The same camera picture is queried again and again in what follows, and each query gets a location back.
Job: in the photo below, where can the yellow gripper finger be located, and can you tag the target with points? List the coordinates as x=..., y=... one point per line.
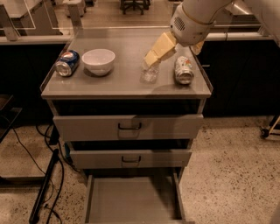
x=196, y=49
x=164, y=44

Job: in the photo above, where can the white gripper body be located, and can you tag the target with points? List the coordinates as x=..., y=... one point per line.
x=191, y=30

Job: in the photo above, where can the clear plastic water bottle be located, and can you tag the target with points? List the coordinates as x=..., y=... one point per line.
x=149, y=74

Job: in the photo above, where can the grey drawer cabinet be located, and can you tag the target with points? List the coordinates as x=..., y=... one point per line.
x=121, y=93

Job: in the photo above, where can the grey top drawer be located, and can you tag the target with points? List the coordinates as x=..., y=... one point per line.
x=127, y=127

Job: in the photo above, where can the grey drawer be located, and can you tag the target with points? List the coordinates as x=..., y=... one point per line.
x=151, y=199
x=127, y=127
x=111, y=159

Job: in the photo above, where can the grey middle drawer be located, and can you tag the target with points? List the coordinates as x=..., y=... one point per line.
x=111, y=159

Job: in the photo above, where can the grey bottom drawer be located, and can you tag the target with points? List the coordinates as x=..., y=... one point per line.
x=151, y=199

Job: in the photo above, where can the black office chair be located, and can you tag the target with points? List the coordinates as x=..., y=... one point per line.
x=134, y=4

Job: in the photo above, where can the white ceramic bowl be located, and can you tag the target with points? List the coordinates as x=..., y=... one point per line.
x=99, y=61

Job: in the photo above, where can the blue pepsi can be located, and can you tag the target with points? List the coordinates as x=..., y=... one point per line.
x=67, y=63

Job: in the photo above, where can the wheeled cart base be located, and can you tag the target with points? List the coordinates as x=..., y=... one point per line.
x=274, y=125

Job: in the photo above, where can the dark side table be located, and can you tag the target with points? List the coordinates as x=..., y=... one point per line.
x=8, y=114

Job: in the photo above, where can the black bar on floor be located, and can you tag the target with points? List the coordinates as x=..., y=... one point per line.
x=34, y=217

